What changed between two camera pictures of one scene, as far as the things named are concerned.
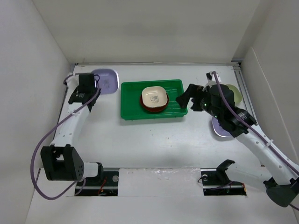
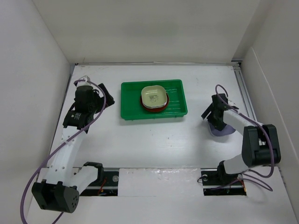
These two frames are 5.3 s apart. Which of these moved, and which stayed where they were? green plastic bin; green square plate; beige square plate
Moved: green square plate
Stayed: green plastic bin; beige square plate
